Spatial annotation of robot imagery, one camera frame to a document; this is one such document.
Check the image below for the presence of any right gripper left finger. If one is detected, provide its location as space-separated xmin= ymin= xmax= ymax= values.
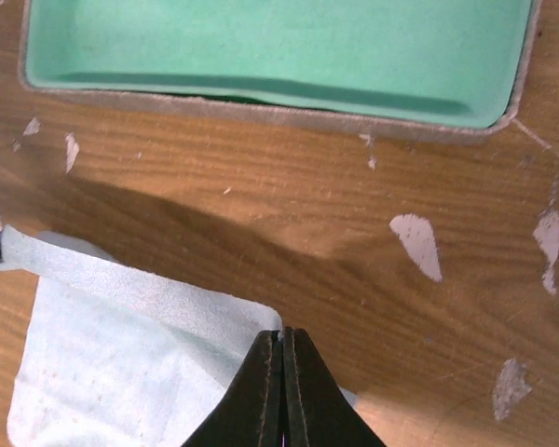
xmin=184 ymin=331 xmax=284 ymax=447

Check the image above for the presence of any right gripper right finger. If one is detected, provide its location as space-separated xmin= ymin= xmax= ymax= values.
xmin=283 ymin=328 xmax=385 ymax=447

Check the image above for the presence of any blue cleaning cloth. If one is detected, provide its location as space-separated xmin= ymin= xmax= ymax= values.
xmin=0 ymin=224 xmax=358 ymax=447

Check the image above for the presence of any grey glasses case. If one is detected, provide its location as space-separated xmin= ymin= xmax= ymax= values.
xmin=19 ymin=1 xmax=541 ymax=143

